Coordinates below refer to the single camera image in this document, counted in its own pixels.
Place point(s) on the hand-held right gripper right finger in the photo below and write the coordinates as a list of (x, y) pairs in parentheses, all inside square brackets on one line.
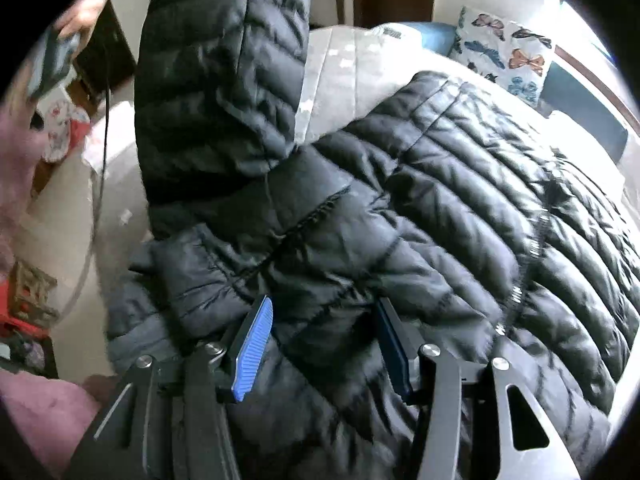
[(395, 360)]

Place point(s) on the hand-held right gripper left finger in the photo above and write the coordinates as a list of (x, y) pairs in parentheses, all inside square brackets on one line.
[(252, 352)]

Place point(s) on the black puffer jacket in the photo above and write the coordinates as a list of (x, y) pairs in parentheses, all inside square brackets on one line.
[(400, 200)]

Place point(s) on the person's left forearm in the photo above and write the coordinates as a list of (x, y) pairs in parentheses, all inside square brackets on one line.
[(17, 180)]

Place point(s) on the person's left hand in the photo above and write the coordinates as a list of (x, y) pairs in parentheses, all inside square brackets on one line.
[(85, 5)]

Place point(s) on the white plastic bag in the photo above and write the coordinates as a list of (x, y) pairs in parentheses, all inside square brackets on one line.
[(62, 125)]

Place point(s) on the person's pink clothing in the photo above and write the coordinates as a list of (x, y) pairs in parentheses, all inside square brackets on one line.
[(45, 425)]

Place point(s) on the red patterned box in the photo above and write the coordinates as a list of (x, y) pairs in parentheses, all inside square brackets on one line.
[(25, 305)]

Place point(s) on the bed with grey star mattress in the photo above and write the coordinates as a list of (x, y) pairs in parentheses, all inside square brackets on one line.
[(345, 60)]

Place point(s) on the blue pillow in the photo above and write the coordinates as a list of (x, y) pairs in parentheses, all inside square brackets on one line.
[(585, 105)]

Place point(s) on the butterfly print pillow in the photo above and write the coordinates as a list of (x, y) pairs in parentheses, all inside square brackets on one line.
[(505, 55)]

